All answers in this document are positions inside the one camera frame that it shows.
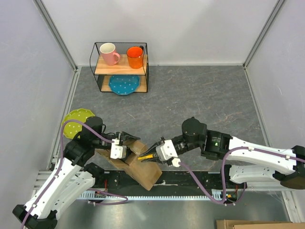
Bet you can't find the yellow utility knife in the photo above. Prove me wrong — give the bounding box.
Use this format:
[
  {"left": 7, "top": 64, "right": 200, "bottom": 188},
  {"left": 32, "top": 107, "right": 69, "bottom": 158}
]
[{"left": 138, "top": 154, "right": 154, "bottom": 160}]

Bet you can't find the brown cardboard express box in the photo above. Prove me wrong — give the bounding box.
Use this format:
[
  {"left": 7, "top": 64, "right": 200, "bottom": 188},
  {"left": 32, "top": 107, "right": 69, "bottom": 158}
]
[{"left": 95, "top": 140, "right": 162, "bottom": 191}]

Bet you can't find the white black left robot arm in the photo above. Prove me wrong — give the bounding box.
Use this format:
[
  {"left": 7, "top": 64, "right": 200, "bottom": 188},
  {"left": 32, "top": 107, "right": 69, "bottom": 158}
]
[{"left": 12, "top": 116, "right": 139, "bottom": 229}]

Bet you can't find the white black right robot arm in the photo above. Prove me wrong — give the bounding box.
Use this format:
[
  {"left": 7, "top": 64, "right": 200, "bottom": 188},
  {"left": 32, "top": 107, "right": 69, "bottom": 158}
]
[{"left": 138, "top": 117, "right": 305, "bottom": 190}]

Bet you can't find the blue dotted plate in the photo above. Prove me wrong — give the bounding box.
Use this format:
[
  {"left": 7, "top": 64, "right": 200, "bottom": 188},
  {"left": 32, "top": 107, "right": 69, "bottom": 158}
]
[{"left": 109, "top": 75, "right": 140, "bottom": 95}]

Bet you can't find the green dotted plate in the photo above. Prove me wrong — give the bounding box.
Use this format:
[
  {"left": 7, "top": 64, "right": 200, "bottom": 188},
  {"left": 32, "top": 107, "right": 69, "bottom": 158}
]
[{"left": 61, "top": 108, "right": 95, "bottom": 139}]

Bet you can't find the cardboard sheet in corner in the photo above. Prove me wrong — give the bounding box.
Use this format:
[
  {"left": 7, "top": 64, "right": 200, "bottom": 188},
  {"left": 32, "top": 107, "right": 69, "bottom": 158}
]
[{"left": 216, "top": 220, "right": 305, "bottom": 229}]

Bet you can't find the orange ceramic mug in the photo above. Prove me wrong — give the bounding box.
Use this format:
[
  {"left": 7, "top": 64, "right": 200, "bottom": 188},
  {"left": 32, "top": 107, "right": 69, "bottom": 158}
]
[{"left": 126, "top": 46, "right": 144, "bottom": 69}]

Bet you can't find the pink ceramic mug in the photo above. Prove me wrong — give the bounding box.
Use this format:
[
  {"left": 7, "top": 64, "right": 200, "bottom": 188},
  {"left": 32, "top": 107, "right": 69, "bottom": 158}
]
[{"left": 99, "top": 42, "right": 120, "bottom": 66}]

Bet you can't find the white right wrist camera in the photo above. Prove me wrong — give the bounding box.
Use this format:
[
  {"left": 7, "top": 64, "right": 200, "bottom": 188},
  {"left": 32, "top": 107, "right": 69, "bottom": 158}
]
[{"left": 156, "top": 140, "right": 181, "bottom": 167}]

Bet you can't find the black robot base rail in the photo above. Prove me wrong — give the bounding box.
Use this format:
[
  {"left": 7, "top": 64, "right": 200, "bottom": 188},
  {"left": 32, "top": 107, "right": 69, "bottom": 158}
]
[{"left": 92, "top": 170, "right": 244, "bottom": 197}]

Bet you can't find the black wire wooden shelf rack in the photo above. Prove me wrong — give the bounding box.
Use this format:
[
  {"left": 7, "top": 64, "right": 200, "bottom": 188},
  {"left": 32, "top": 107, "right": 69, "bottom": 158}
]
[{"left": 89, "top": 42, "right": 149, "bottom": 93}]

